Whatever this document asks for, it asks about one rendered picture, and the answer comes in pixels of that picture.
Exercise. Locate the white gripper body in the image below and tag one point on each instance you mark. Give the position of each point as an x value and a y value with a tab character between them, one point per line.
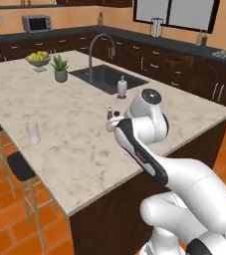
111	126

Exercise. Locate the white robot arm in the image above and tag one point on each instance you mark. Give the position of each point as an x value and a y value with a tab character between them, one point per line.
197	196

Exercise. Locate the clear glass cup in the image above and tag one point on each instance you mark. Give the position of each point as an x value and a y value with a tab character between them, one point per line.
33	132

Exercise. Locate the brown pepper shaker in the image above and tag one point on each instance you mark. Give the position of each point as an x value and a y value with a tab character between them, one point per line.
109	114

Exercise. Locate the dark salt shaker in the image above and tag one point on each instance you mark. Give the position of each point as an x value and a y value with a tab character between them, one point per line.
116	114

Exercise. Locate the white soap dispenser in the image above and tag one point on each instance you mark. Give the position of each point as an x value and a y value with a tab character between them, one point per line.
122	87

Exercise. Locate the dark sink basin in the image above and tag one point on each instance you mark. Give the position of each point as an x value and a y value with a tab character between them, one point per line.
112	78

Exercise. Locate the grey curved tap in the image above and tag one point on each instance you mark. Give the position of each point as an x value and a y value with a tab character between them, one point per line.
91	56

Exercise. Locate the green plant in grey pot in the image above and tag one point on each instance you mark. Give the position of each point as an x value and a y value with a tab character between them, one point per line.
60	71

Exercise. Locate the dark brown island cabinet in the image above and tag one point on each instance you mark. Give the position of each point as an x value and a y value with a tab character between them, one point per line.
117	215

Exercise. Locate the dark brown cupboard run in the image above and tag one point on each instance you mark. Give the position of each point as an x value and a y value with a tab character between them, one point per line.
184	69

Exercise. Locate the grey fruit bowl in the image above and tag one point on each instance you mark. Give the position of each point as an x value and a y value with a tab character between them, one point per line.
39	63

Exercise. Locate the yellow-green fruit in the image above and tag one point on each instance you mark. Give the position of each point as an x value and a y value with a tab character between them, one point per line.
34	57
44	54
38	52

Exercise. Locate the slim brown bottle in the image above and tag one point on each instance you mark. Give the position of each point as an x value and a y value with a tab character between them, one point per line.
100	19

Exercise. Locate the steel canister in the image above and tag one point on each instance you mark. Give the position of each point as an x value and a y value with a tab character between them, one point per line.
156	28

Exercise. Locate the silver toaster oven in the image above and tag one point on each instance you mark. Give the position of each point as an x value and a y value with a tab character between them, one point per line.
36	23

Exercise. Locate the dark-framed window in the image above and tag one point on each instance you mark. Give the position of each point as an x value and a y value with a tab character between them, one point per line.
176	13

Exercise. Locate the dark wall cupboards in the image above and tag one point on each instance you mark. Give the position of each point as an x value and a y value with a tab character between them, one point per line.
84	3

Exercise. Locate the white wall socket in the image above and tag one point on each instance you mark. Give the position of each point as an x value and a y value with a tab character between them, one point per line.
1	18

